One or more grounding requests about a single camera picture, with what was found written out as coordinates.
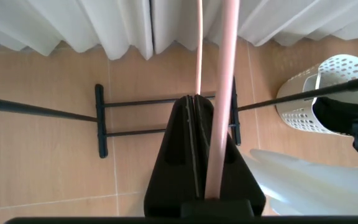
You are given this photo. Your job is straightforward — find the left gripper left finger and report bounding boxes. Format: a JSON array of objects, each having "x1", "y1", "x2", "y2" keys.
[{"x1": 144, "y1": 95, "x2": 200, "y2": 218}]

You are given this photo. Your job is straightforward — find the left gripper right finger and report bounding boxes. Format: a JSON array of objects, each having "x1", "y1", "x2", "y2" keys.
[{"x1": 195, "y1": 94, "x2": 266, "y2": 218}]

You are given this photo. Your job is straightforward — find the pink clothes hanger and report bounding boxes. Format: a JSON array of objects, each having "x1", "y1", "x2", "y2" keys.
[{"x1": 195, "y1": 0, "x2": 241, "y2": 200}]

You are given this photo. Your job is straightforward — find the beige curtain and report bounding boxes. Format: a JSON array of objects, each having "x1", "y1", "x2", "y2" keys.
[{"x1": 0, "y1": 0, "x2": 358, "y2": 61}]

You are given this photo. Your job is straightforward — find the black shorts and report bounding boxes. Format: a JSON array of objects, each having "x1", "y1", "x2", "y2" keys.
[{"x1": 311, "y1": 96, "x2": 358, "y2": 156}]

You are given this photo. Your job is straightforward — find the white printed t-shirt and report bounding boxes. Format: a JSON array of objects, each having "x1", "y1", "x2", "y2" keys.
[{"x1": 242, "y1": 148, "x2": 358, "y2": 217}]

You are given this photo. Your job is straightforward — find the white laundry basket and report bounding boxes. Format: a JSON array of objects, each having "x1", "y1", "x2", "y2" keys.
[{"x1": 275, "y1": 54, "x2": 358, "y2": 137}]

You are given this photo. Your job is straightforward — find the black clothes rack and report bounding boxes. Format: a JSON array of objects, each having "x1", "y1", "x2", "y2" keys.
[{"x1": 0, "y1": 72, "x2": 358, "y2": 159}]

